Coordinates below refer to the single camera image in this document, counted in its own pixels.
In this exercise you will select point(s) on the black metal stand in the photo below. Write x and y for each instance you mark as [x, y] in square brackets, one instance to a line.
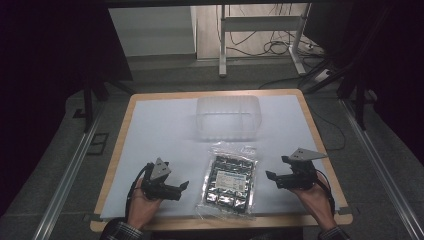
[88, 100]
[358, 96]

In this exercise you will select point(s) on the clear plastic container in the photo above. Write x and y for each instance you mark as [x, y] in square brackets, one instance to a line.
[228, 116]

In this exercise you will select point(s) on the clear bag of black parts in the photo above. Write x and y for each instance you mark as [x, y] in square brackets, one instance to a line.
[230, 181]

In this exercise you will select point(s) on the white metal desk frame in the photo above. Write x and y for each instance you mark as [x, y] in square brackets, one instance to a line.
[260, 23]

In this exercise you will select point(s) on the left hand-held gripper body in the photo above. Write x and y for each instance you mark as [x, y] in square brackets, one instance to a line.
[156, 186]

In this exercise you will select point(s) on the person's right hand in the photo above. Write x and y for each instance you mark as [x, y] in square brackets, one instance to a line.
[315, 203]

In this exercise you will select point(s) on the person's left hand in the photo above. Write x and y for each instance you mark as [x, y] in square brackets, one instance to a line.
[141, 208]

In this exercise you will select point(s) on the white power strip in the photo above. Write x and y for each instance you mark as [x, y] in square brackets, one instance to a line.
[322, 75]

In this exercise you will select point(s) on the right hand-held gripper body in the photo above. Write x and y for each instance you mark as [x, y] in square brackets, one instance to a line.
[301, 173]

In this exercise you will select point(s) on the aluminium floor rail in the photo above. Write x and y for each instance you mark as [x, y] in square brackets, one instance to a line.
[380, 166]
[63, 186]

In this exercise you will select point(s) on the white table mat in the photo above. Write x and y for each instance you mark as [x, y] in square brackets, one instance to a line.
[166, 133]

